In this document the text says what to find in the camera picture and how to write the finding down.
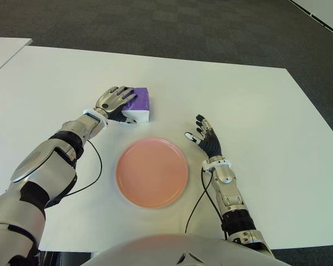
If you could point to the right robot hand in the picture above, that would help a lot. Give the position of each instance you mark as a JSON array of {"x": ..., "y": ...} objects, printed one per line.
[{"x": 212, "y": 145}]

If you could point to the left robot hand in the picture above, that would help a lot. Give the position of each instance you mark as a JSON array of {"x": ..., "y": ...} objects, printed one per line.
[{"x": 111, "y": 101}]

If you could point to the purple tissue paper pack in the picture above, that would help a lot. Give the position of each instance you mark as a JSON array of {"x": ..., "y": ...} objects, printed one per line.
[{"x": 142, "y": 101}]

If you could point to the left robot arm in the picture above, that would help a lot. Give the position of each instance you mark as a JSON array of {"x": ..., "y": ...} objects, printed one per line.
[{"x": 44, "y": 169}]

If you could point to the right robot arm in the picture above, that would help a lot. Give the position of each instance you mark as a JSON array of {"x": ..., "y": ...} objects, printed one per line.
[{"x": 233, "y": 196}]

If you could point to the pink round plate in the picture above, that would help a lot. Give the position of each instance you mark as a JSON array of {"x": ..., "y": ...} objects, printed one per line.
[{"x": 152, "y": 173}]

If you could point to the silver robot torso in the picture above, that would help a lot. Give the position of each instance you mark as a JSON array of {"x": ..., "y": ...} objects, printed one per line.
[{"x": 161, "y": 249}]

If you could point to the white side table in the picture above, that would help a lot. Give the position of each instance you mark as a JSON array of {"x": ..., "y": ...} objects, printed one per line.
[{"x": 2, "y": 51}]

